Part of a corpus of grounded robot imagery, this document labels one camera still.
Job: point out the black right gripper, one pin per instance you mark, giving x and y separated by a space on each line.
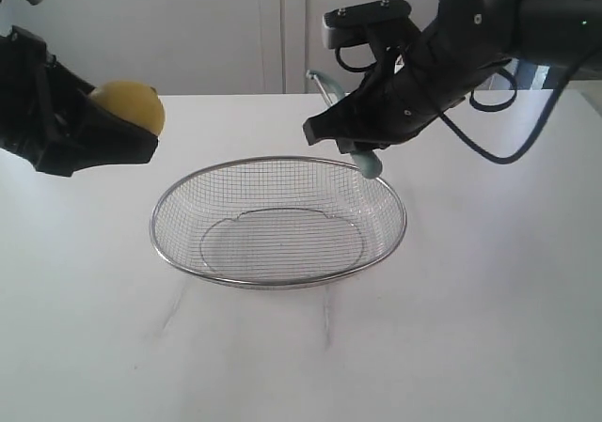
391 108

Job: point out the green handled peeler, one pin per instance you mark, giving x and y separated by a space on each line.
331 91

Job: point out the yellow lemon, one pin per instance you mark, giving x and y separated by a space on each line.
133 102

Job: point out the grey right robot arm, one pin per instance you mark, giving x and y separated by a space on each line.
557 33

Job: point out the white cabinet doors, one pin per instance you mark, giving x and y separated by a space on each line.
186 47

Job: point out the metal wire mesh basket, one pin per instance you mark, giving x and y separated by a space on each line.
277 222

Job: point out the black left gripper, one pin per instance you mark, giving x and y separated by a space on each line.
41 101

